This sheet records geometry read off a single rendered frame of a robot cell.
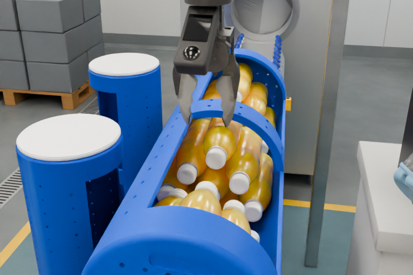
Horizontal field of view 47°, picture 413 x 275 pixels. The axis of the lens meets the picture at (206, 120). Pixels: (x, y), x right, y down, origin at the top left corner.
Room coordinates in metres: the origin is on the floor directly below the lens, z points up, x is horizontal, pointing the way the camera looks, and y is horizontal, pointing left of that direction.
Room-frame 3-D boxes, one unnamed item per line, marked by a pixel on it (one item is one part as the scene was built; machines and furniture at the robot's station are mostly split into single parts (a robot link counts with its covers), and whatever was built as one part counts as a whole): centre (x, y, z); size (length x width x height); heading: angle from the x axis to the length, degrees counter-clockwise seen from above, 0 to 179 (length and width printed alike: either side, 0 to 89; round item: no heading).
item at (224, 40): (0.74, 0.00, 1.43); 0.09 x 0.08 x 0.12; 171
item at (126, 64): (1.84, 0.33, 1.03); 0.28 x 0.28 x 0.01
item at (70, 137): (1.19, 0.38, 1.03); 0.28 x 0.28 x 0.01
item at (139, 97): (1.84, 0.33, 0.59); 0.28 x 0.28 x 0.88
